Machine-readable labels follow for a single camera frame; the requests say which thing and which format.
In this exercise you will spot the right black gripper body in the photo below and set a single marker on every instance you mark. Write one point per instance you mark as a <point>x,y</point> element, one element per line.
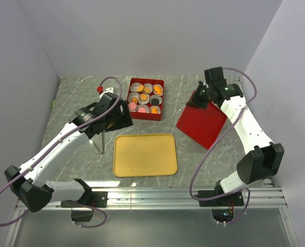
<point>205,93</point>

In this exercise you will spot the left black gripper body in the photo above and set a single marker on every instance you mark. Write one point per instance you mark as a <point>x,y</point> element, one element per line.
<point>119,120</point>

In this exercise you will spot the pink round cookie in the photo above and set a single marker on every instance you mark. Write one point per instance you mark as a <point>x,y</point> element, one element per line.
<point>141,110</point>
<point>132,106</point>

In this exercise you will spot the round tan cookie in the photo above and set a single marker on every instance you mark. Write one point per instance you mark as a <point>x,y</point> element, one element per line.
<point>140,88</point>
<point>135,100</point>

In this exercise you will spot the metal tongs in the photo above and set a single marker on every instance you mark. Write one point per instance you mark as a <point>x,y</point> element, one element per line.
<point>98,141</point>

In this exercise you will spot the red box lid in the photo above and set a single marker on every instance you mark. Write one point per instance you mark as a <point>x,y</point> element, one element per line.
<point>202,125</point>

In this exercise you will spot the orange fish cookie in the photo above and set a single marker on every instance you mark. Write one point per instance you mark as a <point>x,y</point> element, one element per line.
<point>157,90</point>
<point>154,110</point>

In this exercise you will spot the round tan cookie top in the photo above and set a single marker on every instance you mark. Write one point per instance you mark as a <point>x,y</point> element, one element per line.
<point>140,88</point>

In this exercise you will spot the black round cookie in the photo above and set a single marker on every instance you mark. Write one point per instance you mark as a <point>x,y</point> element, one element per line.
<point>155,101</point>

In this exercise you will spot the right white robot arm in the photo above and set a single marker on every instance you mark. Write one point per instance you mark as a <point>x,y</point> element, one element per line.
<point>262,156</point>

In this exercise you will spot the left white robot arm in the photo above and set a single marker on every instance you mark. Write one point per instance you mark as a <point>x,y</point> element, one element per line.
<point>34,188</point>

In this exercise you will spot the white paper cup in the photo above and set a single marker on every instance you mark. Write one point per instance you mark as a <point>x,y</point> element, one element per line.
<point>134,86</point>
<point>155,96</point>
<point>129,110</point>
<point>144,102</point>
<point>143,106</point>
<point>155,106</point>
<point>148,85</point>
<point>131,95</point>
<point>159,86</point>

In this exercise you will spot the yellow tray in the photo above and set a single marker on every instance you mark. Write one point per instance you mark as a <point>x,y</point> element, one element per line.
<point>143,155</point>

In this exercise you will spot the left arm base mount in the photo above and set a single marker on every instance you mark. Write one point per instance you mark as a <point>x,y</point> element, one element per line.
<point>83,210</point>

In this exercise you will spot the aluminium rail front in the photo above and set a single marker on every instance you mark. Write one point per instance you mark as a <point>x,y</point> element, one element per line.
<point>135,198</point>

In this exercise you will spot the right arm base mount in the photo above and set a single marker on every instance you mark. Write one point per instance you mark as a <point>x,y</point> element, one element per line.
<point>222,208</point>

